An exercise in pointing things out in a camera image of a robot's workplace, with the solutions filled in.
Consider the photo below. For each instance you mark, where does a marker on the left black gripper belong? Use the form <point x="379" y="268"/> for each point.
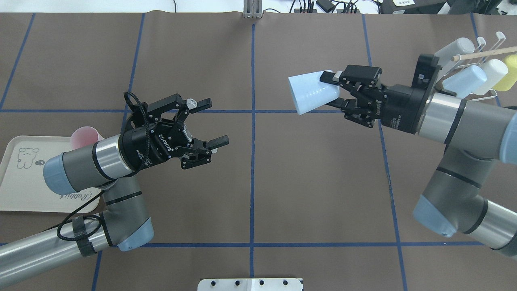
<point x="142" y="148"/>

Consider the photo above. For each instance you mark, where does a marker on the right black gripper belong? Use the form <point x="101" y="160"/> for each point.
<point x="400" y="110"/>

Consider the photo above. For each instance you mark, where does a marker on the light blue cup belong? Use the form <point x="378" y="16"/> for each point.
<point x="466" y="81"/>

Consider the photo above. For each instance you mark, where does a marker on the grey cup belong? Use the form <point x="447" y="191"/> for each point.
<point x="460" y="46"/>

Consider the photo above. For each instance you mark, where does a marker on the yellow cup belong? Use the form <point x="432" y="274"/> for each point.
<point x="507" y="82"/>

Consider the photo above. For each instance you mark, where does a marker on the white cream cup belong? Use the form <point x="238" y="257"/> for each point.
<point x="494" y="69"/>

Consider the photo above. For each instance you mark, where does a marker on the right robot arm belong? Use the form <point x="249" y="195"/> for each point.
<point x="476" y="136"/>

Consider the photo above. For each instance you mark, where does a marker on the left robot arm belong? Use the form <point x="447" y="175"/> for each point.
<point x="117" y="215"/>

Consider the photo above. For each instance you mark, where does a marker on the pink cup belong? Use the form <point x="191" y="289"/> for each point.
<point x="83" y="137"/>

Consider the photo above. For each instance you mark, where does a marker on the cream serving tray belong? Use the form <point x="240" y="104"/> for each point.
<point x="22" y="182"/>

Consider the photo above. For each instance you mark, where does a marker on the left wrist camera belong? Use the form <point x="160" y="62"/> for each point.
<point x="136" y="119"/>

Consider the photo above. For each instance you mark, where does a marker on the aluminium frame post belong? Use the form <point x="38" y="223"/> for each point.
<point x="252" y="9"/>

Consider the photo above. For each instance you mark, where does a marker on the white wire cup rack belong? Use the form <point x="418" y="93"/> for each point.
<point x="479" y="56"/>

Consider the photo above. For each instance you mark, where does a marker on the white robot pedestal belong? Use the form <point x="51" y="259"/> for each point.
<point x="251" y="284"/>

